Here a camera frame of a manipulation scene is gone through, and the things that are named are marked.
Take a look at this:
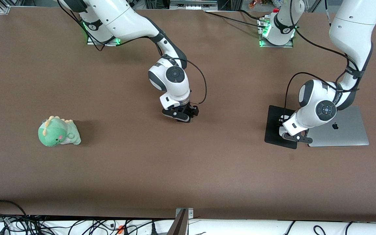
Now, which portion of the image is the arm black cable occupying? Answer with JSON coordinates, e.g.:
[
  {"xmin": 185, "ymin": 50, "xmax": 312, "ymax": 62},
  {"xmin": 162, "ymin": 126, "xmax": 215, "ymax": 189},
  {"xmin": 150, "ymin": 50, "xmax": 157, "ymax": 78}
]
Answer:
[
  {"xmin": 284, "ymin": 0, "xmax": 361, "ymax": 118},
  {"xmin": 57, "ymin": 0, "xmax": 207, "ymax": 105}
]

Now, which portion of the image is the long black table cable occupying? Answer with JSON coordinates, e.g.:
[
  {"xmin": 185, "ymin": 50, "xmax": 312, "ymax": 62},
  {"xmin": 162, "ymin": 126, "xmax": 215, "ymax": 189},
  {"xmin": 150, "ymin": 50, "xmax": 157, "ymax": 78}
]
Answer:
[{"xmin": 204, "ymin": 11, "xmax": 267, "ymax": 28}]

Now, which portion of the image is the silver apple laptop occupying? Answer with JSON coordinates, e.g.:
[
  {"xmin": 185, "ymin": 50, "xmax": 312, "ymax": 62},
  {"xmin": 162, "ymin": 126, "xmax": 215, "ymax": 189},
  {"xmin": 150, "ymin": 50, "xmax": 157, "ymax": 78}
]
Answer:
[{"xmin": 307, "ymin": 105, "xmax": 370, "ymax": 148}]

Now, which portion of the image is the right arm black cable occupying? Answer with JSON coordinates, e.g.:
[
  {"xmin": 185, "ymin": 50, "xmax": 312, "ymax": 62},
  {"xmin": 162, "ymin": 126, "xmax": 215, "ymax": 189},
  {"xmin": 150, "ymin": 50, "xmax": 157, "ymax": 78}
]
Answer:
[{"xmin": 57, "ymin": 0, "xmax": 207, "ymax": 105}]

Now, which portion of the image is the aluminium camera mast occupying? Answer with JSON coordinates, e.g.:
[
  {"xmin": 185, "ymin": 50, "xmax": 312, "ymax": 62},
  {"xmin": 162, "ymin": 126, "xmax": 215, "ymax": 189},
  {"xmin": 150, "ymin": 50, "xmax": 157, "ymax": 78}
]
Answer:
[{"xmin": 166, "ymin": 208, "xmax": 194, "ymax": 235}]

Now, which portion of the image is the black mouse pad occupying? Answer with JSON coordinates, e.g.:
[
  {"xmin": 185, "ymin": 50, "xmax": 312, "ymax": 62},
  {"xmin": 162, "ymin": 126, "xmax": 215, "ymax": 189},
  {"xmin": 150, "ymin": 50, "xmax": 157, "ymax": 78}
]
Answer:
[{"xmin": 264, "ymin": 105, "xmax": 300, "ymax": 150}]

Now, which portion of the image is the thick black arched cable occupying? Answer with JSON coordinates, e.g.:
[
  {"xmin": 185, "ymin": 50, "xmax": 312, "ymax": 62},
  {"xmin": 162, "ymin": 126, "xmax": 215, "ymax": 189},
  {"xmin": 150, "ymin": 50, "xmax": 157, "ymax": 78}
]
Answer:
[{"xmin": 0, "ymin": 199, "xmax": 29, "ymax": 217}]

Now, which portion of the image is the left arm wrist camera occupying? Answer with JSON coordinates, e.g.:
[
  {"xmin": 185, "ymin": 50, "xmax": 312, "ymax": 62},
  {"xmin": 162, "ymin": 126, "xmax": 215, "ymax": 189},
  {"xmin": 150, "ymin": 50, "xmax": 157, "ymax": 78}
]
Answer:
[{"xmin": 279, "ymin": 128, "xmax": 313, "ymax": 145}]

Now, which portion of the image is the green dinosaur plush toy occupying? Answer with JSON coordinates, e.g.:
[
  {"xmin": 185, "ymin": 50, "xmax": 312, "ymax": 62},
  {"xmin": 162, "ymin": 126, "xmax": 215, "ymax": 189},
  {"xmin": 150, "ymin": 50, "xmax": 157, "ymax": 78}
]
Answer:
[{"xmin": 38, "ymin": 115, "xmax": 82, "ymax": 147}]

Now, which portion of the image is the short black table cable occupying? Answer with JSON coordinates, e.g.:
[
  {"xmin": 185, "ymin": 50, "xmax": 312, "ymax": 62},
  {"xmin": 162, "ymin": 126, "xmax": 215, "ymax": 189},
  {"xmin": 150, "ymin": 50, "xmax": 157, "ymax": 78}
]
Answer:
[{"xmin": 239, "ymin": 9, "xmax": 264, "ymax": 21}]

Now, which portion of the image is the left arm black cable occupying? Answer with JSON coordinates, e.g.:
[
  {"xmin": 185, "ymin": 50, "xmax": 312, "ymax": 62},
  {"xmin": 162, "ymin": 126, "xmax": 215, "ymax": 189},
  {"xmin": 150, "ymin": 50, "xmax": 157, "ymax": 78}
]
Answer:
[{"xmin": 284, "ymin": 0, "xmax": 361, "ymax": 118}]

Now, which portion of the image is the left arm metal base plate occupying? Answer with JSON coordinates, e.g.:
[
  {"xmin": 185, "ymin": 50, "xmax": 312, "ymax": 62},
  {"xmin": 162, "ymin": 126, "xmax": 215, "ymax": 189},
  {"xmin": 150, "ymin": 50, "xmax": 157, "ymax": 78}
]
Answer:
[{"xmin": 258, "ymin": 16, "xmax": 295, "ymax": 48}]

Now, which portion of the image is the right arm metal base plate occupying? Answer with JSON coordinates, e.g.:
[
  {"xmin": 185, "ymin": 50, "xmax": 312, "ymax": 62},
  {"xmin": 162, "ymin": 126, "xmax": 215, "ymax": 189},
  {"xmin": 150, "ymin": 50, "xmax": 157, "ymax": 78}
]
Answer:
[{"xmin": 87, "ymin": 36, "xmax": 122, "ymax": 46}]

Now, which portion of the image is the grey power strip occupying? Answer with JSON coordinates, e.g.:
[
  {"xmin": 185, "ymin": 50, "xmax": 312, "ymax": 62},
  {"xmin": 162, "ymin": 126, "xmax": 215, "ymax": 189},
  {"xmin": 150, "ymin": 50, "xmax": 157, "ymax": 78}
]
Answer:
[{"xmin": 170, "ymin": 0, "xmax": 218, "ymax": 10}]

